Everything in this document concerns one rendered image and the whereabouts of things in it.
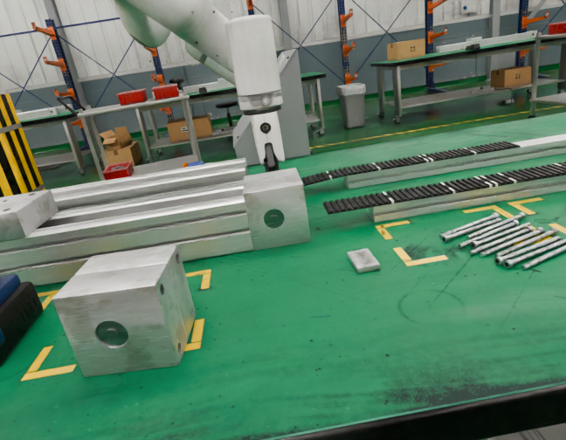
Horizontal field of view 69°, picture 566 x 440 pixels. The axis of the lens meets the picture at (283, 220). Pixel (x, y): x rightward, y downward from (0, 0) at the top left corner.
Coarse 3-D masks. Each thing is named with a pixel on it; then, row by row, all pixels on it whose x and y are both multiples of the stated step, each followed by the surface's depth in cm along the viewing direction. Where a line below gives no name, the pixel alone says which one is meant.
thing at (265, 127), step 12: (276, 108) 77; (252, 120) 76; (264, 120) 75; (276, 120) 76; (264, 132) 77; (276, 132) 76; (264, 144) 77; (276, 144) 77; (264, 156) 77; (276, 156) 78
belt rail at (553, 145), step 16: (528, 144) 85; (544, 144) 84; (560, 144) 84; (448, 160) 84; (464, 160) 84; (480, 160) 85; (496, 160) 85; (512, 160) 85; (352, 176) 83; (368, 176) 84; (384, 176) 85; (400, 176) 84; (416, 176) 84
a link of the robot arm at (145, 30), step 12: (120, 0) 97; (120, 12) 106; (132, 12) 102; (132, 24) 107; (144, 24) 106; (156, 24) 109; (132, 36) 112; (144, 36) 109; (156, 36) 111; (168, 36) 116
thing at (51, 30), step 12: (48, 24) 688; (72, 24) 695; (0, 36) 691; (60, 48) 712; (156, 48) 726; (48, 60) 658; (60, 60) 708; (156, 60) 723; (156, 72) 730; (72, 84) 734; (108, 84) 733; (36, 96) 731; (72, 96) 728; (168, 108) 742; (168, 120) 762; (84, 132) 755; (84, 144) 745
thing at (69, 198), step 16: (240, 160) 85; (128, 176) 86; (144, 176) 85; (160, 176) 85; (176, 176) 85; (192, 176) 78; (208, 176) 78; (224, 176) 78; (240, 176) 78; (64, 192) 84; (80, 192) 84; (96, 192) 78; (112, 192) 78; (128, 192) 78; (144, 192) 78; (160, 192) 80; (176, 192) 79; (64, 208) 79; (80, 208) 78
